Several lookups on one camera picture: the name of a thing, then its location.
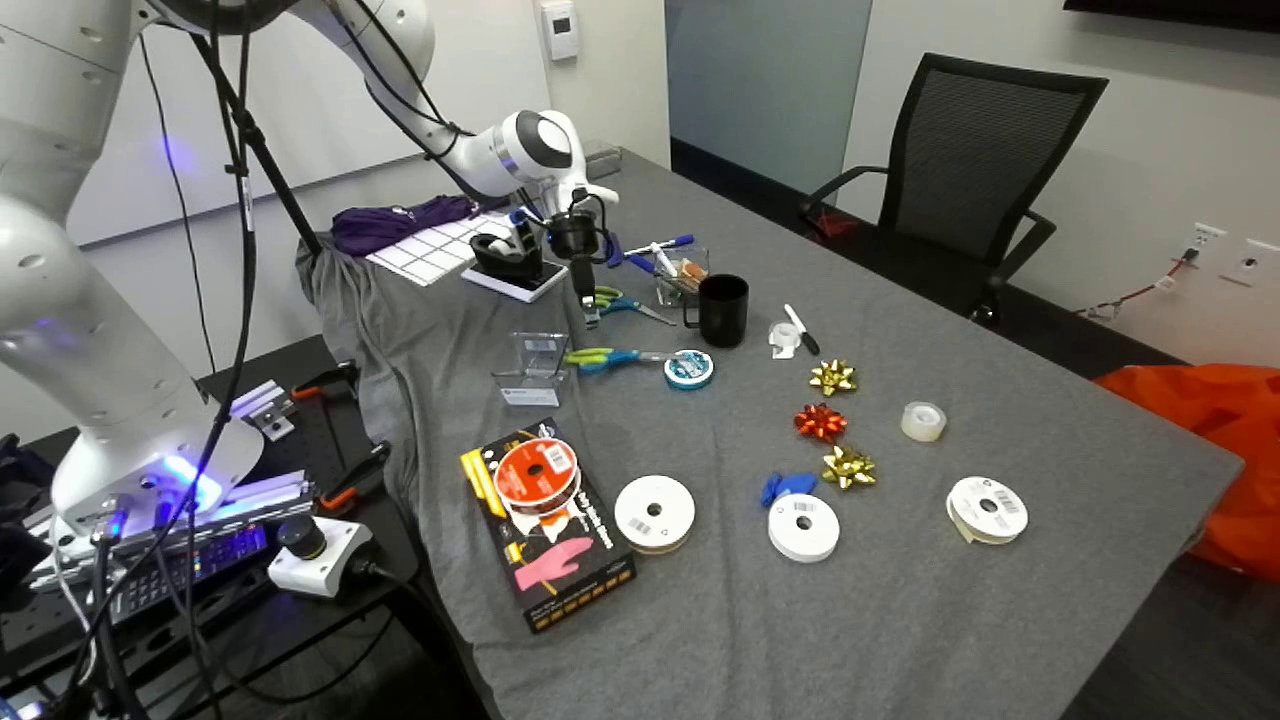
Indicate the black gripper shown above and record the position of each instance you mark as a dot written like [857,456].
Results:
[577,231]

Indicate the blue green scissors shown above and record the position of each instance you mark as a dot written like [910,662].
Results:
[607,361]
[627,305]

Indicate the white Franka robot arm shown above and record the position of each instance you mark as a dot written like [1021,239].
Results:
[527,144]

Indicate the white black flat tray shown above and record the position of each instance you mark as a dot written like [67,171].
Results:
[523,286]

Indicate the black tape dispenser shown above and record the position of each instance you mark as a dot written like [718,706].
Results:
[506,253]

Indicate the silver marker with blue cap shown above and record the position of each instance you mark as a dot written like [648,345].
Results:
[665,246]

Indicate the small clear acrylic stand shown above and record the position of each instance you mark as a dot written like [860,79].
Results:
[534,368]

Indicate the round teal mint tin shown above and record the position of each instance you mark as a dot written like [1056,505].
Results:
[689,368]

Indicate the black mug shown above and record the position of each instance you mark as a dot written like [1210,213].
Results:
[721,314]

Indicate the small clear plastic piece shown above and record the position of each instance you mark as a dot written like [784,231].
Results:
[780,342]

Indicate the purple cloth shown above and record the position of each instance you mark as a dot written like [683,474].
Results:
[381,225]

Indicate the white marker black cap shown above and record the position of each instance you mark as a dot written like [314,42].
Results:
[803,329]

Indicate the white ribbon spool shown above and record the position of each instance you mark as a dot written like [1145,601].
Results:
[987,509]
[803,531]
[654,512]

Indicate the black ribbon box orange spool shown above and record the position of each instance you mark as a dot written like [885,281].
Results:
[544,526]

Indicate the gold gift bow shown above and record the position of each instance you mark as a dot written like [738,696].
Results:
[835,377]
[851,468]

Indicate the red gift bow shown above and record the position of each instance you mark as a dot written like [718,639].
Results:
[822,423]

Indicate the blue gift bow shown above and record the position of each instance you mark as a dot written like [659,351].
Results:
[784,486]

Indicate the black tripod pole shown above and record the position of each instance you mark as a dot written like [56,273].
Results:
[264,160]

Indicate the clear tape roll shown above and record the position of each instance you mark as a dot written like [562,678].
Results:
[920,423]

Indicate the white emergency stop box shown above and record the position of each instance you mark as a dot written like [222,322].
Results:
[314,561]

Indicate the black mesh office chair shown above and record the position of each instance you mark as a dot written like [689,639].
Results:
[983,144]

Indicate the grey table cloth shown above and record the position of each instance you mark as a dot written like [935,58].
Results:
[935,601]

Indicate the black equipment cart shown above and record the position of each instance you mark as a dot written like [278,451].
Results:
[264,653]

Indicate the orange bag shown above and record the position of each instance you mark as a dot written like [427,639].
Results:
[1227,440]

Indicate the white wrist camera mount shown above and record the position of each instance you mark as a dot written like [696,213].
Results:
[527,208]

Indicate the white wall thermostat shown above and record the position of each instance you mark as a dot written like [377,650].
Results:
[562,28]

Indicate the white wall outlet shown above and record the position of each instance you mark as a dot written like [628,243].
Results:
[1210,246]

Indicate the black wall television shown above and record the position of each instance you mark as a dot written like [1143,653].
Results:
[1174,11]

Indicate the white wall plate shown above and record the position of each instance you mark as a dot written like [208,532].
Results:
[1252,263]

